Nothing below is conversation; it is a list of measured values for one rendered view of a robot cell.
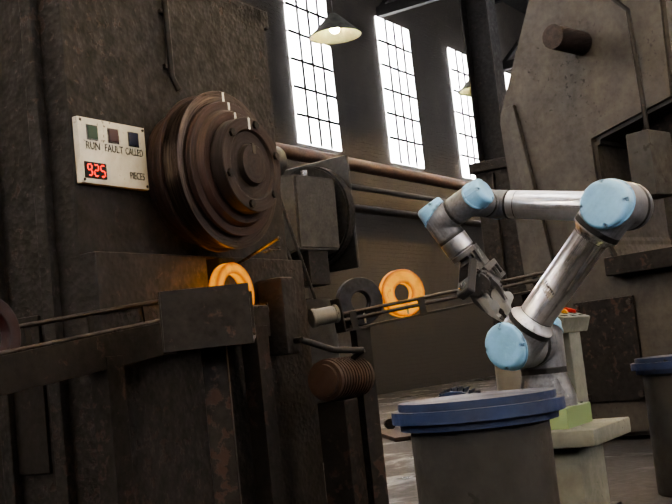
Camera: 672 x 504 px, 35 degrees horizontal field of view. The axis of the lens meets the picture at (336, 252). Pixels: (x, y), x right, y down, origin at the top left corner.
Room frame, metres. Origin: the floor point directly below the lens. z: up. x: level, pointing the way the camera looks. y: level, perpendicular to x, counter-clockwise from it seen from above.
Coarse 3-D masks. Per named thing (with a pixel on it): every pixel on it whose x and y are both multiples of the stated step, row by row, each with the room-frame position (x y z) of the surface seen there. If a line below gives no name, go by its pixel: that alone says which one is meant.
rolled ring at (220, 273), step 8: (224, 264) 3.09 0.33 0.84; (232, 264) 3.11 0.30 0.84; (216, 272) 3.06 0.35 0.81; (224, 272) 3.07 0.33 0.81; (232, 272) 3.11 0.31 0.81; (240, 272) 3.14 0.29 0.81; (216, 280) 3.04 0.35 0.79; (224, 280) 3.07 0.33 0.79; (240, 280) 3.16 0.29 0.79; (248, 280) 3.17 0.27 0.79
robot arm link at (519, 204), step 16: (496, 192) 2.77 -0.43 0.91; (512, 192) 2.75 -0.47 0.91; (528, 192) 2.72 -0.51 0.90; (544, 192) 2.69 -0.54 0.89; (560, 192) 2.67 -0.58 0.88; (576, 192) 2.65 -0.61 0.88; (496, 208) 2.75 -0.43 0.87; (512, 208) 2.74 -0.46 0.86; (528, 208) 2.71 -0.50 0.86; (544, 208) 2.68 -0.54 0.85; (560, 208) 2.66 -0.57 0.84; (576, 208) 2.63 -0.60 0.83
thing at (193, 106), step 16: (208, 96) 3.04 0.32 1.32; (224, 96) 3.11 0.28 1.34; (176, 112) 3.00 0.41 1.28; (192, 112) 2.97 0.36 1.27; (176, 128) 2.94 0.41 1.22; (176, 144) 2.91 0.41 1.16; (176, 160) 2.90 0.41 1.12; (176, 176) 2.92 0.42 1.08; (176, 192) 2.94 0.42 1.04; (192, 192) 2.95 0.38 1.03; (176, 208) 2.97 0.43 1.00; (192, 208) 2.94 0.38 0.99; (272, 208) 3.27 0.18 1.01; (192, 224) 2.99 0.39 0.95; (208, 224) 3.00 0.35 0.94; (208, 240) 3.05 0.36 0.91; (224, 240) 3.05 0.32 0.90; (240, 240) 3.12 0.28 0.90; (256, 240) 3.18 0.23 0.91
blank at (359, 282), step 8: (352, 280) 3.39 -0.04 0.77; (360, 280) 3.40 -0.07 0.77; (368, 280) 3.41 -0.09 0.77; (344, 288) 3.38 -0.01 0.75; (352, 288) 3.39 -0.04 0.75; (360, 288) 3.40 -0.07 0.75; (368, 288) 3.41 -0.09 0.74; (376, 288) 3.42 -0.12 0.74; (336, 296) 3.39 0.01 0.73; (344, 296) 3.38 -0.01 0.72; (352, 296) 3.39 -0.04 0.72; (368, 296) 3.41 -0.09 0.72; (376, 296) 3.42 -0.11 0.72; (344, 304) 3.37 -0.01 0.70; (368, 304) 3.42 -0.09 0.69; (376, 304) 3.42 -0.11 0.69; (360, 312) 3.40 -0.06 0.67; (368, 312) 3.41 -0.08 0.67; (360, 320) 3.39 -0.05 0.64; (368, 320) 3.41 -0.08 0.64
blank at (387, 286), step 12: (384, 276) 3.46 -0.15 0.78; (396, 276) 3.45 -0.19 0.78; (408, 276) 3.47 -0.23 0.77; (384, 288) 3.43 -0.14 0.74; (408, 288) 3.49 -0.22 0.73; (420, 288) 3.48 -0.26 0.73; (384, 300) 3.43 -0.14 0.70; (396, 300) 3.45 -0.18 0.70; (396, 312) 3.45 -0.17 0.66; (408, 312) 3.46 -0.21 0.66
